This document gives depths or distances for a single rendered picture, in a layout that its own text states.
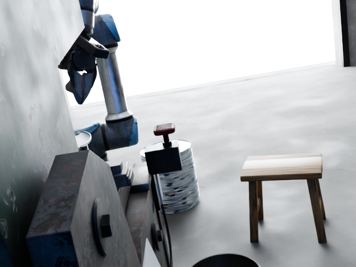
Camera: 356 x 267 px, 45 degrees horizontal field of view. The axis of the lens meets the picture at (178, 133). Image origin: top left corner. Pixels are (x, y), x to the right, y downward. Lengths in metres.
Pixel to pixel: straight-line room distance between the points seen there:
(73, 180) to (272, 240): 1.58
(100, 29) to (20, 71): 1.11
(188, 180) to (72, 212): 1.90
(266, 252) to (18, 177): 1.54
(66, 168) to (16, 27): 0.21
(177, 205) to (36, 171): 1.83
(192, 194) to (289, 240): 0.65
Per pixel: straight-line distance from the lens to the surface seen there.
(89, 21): 1.25
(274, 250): 1.99
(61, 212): 0.52
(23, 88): 0.63
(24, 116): 0.61
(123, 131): 1.76
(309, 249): 1.99
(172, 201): 2.39
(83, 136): 1.19
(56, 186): 0.56
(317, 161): 1.99
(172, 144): 1.22
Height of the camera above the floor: 1.07
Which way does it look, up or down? 16 degrees down
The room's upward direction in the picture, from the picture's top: 10 degrees counter-clockwise
